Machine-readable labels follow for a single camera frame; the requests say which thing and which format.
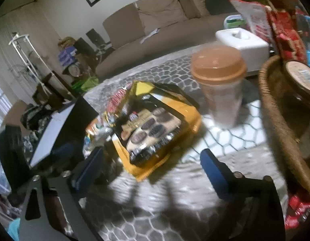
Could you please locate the black oatmeal snack bag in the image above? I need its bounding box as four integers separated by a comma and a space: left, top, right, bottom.
112, 92, 188, 168

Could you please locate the small colourful snack packet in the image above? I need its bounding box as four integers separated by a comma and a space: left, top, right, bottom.
82, 115, 112, 158

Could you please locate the patterned grey table cloth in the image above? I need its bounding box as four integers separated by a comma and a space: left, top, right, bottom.
80, 55, 288, 240

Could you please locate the woven wicker basket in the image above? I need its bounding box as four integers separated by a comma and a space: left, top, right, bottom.
258, 55, 310, 193

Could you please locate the yellow cracker snack bag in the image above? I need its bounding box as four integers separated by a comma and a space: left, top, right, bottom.
102, 81, 201, 182

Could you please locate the green bag on floor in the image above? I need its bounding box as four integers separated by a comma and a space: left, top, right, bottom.
71, 76, 99, 94

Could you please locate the white clothes rack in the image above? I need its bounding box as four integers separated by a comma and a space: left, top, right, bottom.
9, 32, 74, 101

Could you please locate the clear jar with orange lid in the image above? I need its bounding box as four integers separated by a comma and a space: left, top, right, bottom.
190, 45, 247, 130

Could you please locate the round lidded tub in basket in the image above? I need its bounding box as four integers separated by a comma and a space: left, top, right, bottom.
283, 60, 310, 106

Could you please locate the white tissue box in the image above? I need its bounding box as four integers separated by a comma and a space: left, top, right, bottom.
215, 28, 270, 76

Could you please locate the red snack bag in basket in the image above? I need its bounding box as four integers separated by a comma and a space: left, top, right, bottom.
266, 6, 307, 64

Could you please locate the green white wipes container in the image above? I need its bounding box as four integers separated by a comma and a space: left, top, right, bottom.
224, 14, 247, 29

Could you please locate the paper on sofa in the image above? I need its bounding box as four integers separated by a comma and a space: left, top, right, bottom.
140, 28, 160, 44

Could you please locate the beige sofa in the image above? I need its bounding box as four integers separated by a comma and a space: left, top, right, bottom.
95, 0, 234, 80

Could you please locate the black cushion on sofa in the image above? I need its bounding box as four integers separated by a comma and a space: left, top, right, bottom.
205, 0, 236, 15

